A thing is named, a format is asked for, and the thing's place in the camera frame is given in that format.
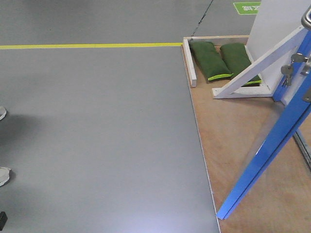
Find plywood door platform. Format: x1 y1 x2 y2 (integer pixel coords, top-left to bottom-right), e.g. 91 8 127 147
190 68 311 233

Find green sandbag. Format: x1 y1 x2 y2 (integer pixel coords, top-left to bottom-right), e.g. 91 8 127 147
220 43 251 80
189 40 233 82

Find white wooden side rail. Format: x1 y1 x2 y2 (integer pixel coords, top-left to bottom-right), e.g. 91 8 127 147
182 37 197 88

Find silver door handle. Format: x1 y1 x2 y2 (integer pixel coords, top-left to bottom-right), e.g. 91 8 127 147
301 6 311 31

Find black robot part left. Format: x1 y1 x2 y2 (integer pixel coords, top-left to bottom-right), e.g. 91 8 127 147
0 211 8 230

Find green sandbag right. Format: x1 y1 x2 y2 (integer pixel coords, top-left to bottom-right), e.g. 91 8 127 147
220 43 251 80

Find green floor sign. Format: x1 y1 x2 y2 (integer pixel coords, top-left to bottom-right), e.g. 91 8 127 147
233 1 261 15

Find silver keys in lock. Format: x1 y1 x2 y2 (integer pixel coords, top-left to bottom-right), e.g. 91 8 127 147
281 53 308 86

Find blue door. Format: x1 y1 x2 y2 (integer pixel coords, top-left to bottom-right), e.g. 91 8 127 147
215 26 311 221

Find white triangular brace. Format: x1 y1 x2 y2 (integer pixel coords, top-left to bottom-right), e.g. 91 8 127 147
212 26 307 99

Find yellow floor tape line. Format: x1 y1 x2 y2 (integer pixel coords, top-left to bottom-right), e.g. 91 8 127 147
0 42 182 50

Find green sandbag left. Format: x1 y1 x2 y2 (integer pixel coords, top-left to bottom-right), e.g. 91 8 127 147
189 40 233 82

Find white wall panel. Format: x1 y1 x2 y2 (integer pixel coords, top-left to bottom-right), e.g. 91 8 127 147
247 0 311 95

